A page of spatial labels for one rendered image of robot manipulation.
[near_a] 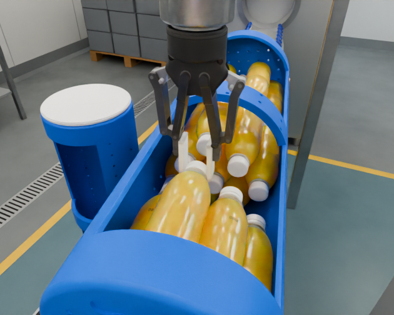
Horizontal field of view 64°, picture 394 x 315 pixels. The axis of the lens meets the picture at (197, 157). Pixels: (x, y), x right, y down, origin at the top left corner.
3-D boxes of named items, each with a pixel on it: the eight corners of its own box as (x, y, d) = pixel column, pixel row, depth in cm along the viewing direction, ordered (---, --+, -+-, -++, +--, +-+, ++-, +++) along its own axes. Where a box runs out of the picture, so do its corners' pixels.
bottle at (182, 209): (172, 256, 33) (208, 156, 48) (117, 257, 36) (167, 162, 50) (194, 296, 36) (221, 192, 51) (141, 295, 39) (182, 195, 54)
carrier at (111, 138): (106, 240, 166) (84, 290, 143) (65, 84, 114) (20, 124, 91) (159, 245, 163) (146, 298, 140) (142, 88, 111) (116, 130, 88)
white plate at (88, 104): (65, 81, 113) (65, 84, 113) (21, 120, 91) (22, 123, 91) (140, 85, 110) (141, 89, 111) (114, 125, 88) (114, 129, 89)
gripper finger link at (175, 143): (179, 129, 47) (160, 126, 48) (179, 156, 50) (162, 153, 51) (182, 124, 48) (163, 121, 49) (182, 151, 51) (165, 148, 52)
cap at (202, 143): (199, 148, 61) (196, 154, 59) (199, 131, 58) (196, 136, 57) (219, 151, 60) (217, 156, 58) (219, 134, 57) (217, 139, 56)
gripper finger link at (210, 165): (210, 134, 49) (215, 135, 49) (210, 170, 53) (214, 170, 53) (206, 145, 47) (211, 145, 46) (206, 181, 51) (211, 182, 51)
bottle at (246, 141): (233, 103, 74) (219, 147, 59) (264, 102, 72) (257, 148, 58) (235, 129, 78) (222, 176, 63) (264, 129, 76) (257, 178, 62)
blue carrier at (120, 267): (287, 112, 108) (291, 25, 92) (279, 434, 40) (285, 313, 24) (207, 112, 116) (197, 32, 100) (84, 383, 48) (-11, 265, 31)
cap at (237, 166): (227, 153, 60) (226, 159, 59) (248, 154, 59) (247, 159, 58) (229, 169, 62) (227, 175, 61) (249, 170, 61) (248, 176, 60)
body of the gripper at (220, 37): (236, 17, 40) (231, 85, 46) (172, 14, 42) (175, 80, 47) (226, 33, 34) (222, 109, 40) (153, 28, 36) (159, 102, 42)
